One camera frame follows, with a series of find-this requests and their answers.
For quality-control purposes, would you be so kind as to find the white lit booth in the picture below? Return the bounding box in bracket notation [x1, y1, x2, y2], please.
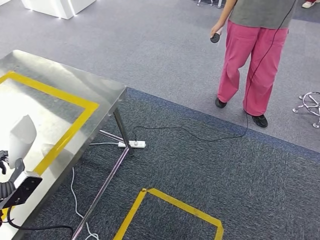
[0, 0, 97, 20]

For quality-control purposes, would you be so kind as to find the black round stool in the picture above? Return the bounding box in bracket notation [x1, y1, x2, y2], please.
[292, 91, 320, 129]

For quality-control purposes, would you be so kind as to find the yellow tape on workbench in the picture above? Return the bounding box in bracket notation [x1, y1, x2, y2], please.
[0, 70, 100, 221]

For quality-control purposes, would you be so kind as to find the white power strip cable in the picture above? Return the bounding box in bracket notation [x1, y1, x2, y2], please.
[70, 142, 119, 240]

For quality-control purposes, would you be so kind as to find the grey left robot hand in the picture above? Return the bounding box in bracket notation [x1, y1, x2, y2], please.
[0, 149, 26, 183]

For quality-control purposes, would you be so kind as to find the white power strip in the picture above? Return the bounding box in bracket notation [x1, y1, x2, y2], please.
[118, 140, 146, 149]

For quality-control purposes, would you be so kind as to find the black handheld controller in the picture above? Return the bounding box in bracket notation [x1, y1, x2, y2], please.
[210, 30, 222, 44]

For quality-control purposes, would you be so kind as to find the thin black cable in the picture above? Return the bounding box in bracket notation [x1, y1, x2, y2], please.
[132, 0, 297, 144]

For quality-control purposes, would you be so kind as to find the person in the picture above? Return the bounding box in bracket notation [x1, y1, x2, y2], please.
[301, 0, 320, 9]
[210, 0, 298, 129]

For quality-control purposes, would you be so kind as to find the steel workbench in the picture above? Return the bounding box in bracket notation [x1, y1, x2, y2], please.
[0, 49, 134, 240]

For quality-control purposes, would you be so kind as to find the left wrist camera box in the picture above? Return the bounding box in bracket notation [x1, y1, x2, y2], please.
[1, 170, 43, 210]

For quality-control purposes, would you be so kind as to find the stool with chrome base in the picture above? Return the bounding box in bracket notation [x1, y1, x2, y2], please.
[195, 0, 216, 8]

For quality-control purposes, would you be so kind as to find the black camera cable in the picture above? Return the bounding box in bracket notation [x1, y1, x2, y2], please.
[0, 205, 75, 240]

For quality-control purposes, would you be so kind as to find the white curved plastic part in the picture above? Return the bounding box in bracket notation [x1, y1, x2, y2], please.
[8, 114, 38, 170]

